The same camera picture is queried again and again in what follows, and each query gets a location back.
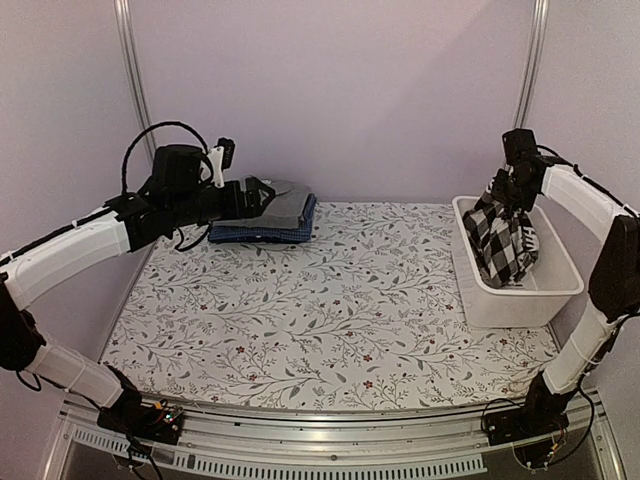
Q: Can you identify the folded blue checkered shirt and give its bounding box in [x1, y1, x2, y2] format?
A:
[208, 194, 317, 244]

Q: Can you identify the white plastic basket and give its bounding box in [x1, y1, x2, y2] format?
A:
[451, 195, 585, 330]

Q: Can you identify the left aluminium frame post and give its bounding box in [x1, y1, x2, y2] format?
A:
[113, 0, 151, 130]

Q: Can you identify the right aluminium frame post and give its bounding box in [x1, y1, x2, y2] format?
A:
[513, 0, 550, 128]

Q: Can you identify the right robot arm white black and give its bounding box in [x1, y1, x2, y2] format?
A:
[481, 144, 639, 445]

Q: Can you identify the folded grey polo shirt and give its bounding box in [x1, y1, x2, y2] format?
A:
[239, 179, 315, 229]

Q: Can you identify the black white checkered shirt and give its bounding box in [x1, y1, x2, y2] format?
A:
[462, 183, 540, 289]

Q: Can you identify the aluminium front rail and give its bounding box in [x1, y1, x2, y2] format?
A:
[42, 390, 629, 479]

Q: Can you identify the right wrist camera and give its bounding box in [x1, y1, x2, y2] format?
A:
[502, 128, 539, 166]

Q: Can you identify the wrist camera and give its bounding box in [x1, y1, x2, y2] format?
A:
[502, 128, 539, 166]
[207, 137, 236, 188]

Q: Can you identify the aluminium frame post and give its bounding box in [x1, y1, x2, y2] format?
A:
[513, 0, 550, 128]
[113, 0, 151, 130]

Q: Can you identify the floral patterned table cloth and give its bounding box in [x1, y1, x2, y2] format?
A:
[102, 203, 556, 411]

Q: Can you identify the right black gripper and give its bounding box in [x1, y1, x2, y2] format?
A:
[490, 168, 537, 212]

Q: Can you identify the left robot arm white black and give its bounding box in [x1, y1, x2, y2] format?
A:
[1, 122, 276, 434]

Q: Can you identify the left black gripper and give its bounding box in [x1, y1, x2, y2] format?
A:
[169, 176, 275, 228]

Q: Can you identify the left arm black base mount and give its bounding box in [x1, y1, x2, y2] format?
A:
[97, 398, 184, 445]

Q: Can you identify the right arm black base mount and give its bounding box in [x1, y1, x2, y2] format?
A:
[480, 398, 569, 446]

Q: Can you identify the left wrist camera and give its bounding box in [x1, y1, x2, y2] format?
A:
[207, 137, 236, 188]

